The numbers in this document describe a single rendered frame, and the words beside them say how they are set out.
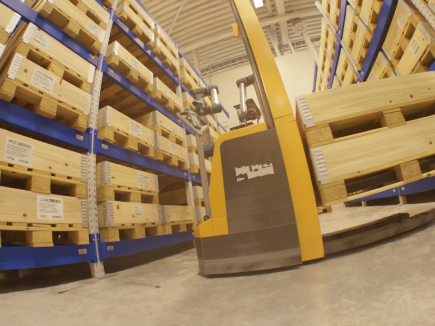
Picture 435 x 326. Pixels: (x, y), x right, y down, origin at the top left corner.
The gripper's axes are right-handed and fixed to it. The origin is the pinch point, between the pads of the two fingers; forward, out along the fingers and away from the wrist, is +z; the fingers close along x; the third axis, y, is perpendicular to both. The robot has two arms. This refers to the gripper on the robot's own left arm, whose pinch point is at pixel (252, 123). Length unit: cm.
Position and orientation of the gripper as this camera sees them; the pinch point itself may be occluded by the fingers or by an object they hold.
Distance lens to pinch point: 238.8
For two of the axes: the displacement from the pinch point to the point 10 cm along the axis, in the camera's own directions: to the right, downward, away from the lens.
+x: 9.0, -2.0, -3.8
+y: -4.2, -5.6, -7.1
